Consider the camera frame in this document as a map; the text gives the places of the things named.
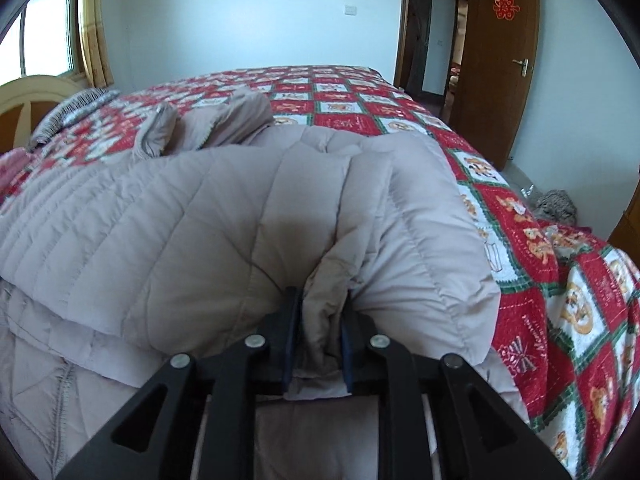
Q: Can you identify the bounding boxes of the brown wooden door frame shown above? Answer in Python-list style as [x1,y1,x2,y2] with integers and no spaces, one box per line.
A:
[394,0,481,111]

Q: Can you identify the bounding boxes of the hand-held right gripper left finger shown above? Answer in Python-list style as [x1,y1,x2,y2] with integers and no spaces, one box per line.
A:
[55,286,306,480]

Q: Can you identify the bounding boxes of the yellow patterned curtain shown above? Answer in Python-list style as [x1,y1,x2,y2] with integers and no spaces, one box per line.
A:
[77,0,117,90]

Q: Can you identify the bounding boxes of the pink cloth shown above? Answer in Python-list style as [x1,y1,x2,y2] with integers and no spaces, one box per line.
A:
[0,150,32,202]

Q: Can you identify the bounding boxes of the brown wooden door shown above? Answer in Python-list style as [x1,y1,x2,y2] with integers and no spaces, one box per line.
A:
[450,0,541,171]

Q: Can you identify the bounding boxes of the cream wooden headboard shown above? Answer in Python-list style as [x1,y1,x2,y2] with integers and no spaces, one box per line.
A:
[0,74,93,153]

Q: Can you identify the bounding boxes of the striped grey pillow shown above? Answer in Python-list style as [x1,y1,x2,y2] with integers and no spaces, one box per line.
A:
[27,87,121,153]

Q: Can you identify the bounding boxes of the red printed patchwork quilt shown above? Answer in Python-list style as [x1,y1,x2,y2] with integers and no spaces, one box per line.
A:
[0,64,640,480]

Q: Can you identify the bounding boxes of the grey knitted cloth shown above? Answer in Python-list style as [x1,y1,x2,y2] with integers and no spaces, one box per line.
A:
[535,189,579,224]

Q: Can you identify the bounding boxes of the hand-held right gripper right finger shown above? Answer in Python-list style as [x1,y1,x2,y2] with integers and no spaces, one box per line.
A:
[340,305,576,480]

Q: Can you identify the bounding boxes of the beige quilted down jacket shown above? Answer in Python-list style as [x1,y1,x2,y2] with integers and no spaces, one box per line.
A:
[0,87,531,480]

